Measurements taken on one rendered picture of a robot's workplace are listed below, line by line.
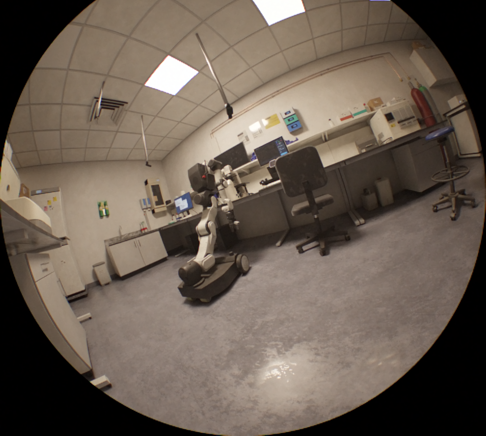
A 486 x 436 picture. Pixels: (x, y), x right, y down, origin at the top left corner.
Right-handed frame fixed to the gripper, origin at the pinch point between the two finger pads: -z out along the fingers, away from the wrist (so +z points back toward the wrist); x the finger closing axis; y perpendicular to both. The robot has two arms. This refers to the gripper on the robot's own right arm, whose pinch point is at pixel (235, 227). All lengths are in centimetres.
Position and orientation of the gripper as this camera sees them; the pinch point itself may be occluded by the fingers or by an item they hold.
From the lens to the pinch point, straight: 169.6
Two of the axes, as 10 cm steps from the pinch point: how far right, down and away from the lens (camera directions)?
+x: 5.0, -0.6, 8.6
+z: -3.4, -9.3, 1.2
